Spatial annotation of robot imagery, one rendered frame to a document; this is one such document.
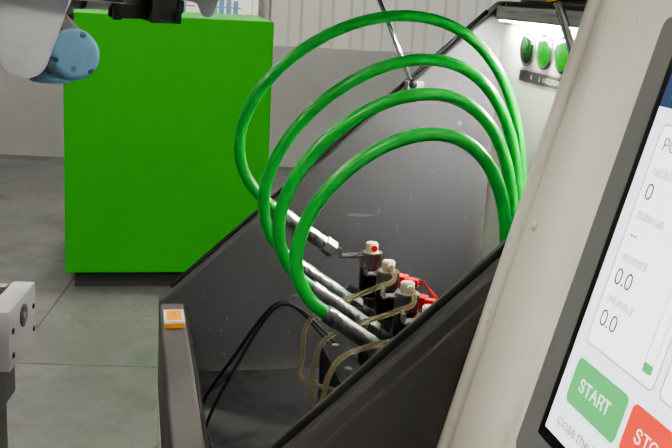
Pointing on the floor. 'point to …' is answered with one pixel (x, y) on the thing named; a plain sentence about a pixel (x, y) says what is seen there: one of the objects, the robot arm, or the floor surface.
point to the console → (561, 194)
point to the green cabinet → (160, 143)
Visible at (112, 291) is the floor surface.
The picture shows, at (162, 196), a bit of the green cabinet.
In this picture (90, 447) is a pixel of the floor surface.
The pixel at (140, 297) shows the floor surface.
